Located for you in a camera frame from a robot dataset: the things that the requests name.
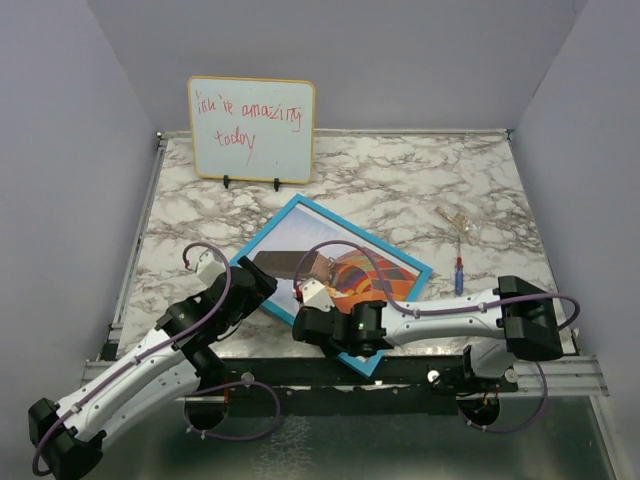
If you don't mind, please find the blue picture frame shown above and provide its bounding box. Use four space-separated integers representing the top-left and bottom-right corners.
228 193 434 379

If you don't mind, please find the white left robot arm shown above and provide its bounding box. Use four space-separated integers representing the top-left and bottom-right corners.
28 257 277 479

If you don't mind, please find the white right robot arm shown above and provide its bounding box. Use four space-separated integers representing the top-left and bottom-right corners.
292 276 564 391

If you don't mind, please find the black whiteboard stand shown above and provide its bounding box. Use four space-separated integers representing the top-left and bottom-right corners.
222 175 282 192

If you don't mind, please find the blue red screwdriver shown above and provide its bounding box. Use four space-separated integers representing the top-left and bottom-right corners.
454 237 464 296

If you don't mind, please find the white dry-erase board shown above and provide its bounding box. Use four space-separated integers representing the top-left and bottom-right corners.
187 76 316 184

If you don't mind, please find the clear bag of hardware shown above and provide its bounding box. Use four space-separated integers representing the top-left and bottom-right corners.
434 206 479 245

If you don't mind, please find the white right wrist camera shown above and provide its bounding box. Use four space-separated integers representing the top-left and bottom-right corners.
296 278 334 312

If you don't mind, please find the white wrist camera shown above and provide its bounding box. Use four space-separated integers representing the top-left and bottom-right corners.
195 250 226 287
296 278 334 312

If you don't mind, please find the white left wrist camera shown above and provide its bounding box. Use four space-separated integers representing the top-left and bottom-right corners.
195 250 226 287

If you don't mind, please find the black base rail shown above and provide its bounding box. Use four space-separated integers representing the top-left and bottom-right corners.
99 344 521 417

